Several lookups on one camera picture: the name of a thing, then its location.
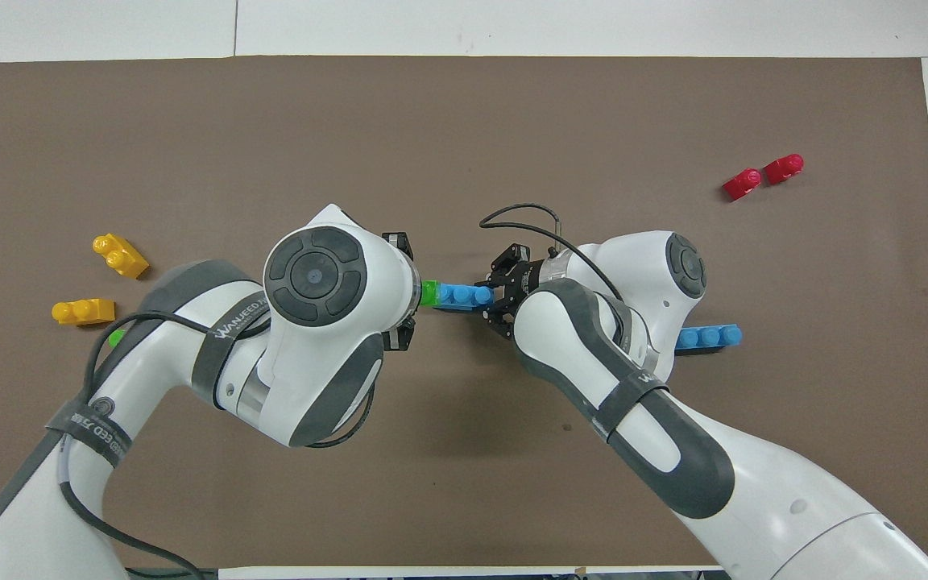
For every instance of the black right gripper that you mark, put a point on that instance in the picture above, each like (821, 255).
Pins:
(530, 278)

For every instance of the blue three-stud toy brick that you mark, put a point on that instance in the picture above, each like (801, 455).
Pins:
(714, 337)
(464, 296)

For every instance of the green two-stud toy brick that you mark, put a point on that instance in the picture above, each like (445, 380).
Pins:
(431, 294)
(115, 339)

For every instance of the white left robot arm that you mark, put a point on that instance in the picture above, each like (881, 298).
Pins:
(315, 322)

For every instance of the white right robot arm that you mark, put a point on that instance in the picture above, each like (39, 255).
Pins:
(641, 258)

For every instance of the brown table mat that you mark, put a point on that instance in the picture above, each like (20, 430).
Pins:
(464, 121)

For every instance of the red single-stud toy brick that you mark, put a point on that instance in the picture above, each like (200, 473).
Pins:
(742, 185)
(784, 169)

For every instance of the yellow two-stud toy brick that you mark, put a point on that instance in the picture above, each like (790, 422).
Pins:
(85, 312)
(122, 258)

